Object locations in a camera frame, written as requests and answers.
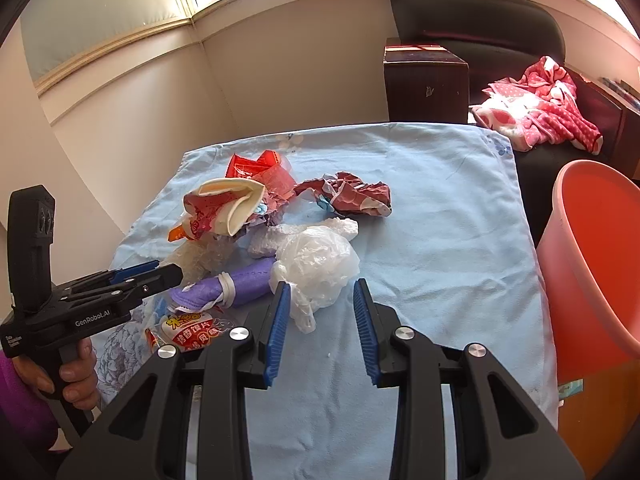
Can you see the pink plastic bucket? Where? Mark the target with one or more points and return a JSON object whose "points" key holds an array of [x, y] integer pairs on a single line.
{"points": [[589, 257]]}

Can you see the light blue cloth table cover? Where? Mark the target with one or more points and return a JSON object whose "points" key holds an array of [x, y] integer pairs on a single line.
{"points": [[455, 258]]}

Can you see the pink polka dot blanket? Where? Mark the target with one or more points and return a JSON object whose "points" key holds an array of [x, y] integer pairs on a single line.
{"points": [[538, 108]]}

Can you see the grey roller window blind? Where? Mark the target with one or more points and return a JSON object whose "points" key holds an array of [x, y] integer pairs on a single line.
{"points": [[54, 31]]}

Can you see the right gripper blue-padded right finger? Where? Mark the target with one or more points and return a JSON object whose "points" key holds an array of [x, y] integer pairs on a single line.
{"points": [[376, 325]]}

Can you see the dark red paper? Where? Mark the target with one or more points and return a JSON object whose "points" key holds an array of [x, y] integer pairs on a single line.
{"points": [[346, 195]]}

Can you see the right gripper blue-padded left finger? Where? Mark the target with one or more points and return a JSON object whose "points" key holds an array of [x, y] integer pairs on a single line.
{"points": [[260, 356]]}

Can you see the crumpled white plastic bag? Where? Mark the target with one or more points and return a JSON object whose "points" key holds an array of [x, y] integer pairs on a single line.
{"points": [[317, 260]]}

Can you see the person's left hand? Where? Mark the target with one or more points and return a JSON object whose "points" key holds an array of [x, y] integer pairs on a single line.
{"points": [[81, 388]]}

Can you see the crushed red white paper cup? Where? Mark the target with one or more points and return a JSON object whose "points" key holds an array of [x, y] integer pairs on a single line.
{"points": [[219, 207]]}

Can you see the purple sleeve forearm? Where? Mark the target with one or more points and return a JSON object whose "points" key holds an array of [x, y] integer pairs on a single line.
{"points": [[29, 416]]}

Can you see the black leather armchair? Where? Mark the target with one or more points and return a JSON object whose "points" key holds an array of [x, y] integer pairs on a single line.
{"points": [[499, 38]]}

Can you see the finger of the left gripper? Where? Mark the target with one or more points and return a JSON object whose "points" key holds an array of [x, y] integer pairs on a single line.
{"points": [[111, 277], [165, 276]]}

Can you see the snack packet with yellow text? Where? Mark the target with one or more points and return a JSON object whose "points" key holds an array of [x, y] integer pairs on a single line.
{"points": [[187, 331]]}

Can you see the red plastic snack wrapper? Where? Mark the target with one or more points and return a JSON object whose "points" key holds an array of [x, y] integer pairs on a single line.
{"points": [[270, 169]]}

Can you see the dark wooden side cabinet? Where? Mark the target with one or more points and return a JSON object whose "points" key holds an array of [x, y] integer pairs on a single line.
{"points": [[425, 83]]}

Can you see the purple face mask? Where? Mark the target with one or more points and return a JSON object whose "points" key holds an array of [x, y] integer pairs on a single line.
{"points": [[224, 290]]}

